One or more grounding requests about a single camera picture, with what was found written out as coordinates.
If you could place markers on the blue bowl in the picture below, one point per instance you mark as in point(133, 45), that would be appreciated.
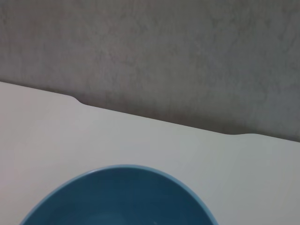
point(122, 199)

